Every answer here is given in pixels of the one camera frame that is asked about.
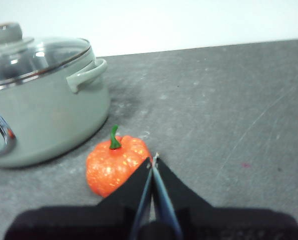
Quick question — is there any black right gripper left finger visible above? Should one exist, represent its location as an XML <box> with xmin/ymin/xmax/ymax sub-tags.
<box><xmin>3</xmin><ymin>157</ymin><xmax>153</xmax><ymax>240</ymax></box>

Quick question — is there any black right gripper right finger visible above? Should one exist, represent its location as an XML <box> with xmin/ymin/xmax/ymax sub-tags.
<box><xmin>152</xmin><ymin>152</ymin><xmax>298</xmax><ymax>240</ymax></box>

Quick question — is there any orange toy pumpkin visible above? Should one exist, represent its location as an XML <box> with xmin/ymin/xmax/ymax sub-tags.
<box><xmin>85</xmin><ymin>124</ymin><xmax>152</xmax><ymax>199</ymax></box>

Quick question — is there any glass lid with green knob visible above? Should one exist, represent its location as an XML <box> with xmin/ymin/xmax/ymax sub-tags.
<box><xmin>0</xmin><ymin>21</ymin><xmax>92</xmax><ymax>89</ymax></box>

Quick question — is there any pale green electric pot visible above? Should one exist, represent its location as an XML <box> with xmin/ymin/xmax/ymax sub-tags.
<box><xmin>0</xmin><ymin>48</ymin><xmax>111</xmax><ymax>169</ymax></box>

